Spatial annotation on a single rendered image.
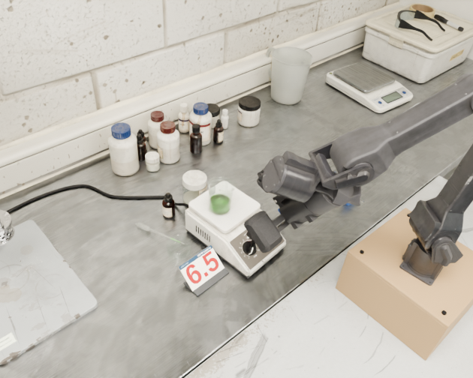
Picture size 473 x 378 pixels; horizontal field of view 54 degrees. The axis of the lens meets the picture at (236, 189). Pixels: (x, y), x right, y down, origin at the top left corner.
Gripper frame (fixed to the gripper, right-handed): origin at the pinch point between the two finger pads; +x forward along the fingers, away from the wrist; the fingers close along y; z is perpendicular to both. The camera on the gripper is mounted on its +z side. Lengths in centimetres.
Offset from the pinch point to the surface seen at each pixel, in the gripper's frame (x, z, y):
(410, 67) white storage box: 25, 10, -109
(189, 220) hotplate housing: 24.2, 8.3, 1.6
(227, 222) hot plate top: 16.1, 3.4, -1.4
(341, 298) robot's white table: 8.1, -22.8, -9.0
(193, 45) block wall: 34, 50, -36
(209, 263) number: 20.7, -1.7, 5.3
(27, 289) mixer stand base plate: 34, 15, 35
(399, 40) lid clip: 22, 20, -108
